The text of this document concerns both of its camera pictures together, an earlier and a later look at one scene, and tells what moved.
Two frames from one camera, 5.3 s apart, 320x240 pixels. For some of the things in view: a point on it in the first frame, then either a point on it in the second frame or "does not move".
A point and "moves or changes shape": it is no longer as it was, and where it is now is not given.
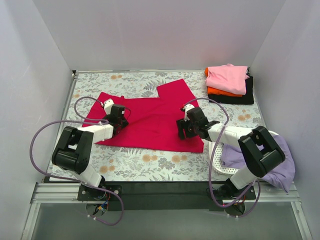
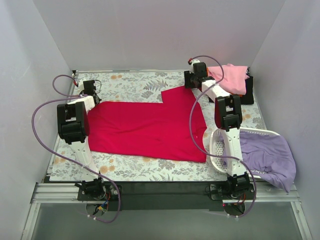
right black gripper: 182,129 to 188,80
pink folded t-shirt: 228,78 does not move
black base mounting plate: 164,195 does not move
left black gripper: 122,122 to 96,99
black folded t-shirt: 247,99 does not move
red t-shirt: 152,120 moves or changes shape
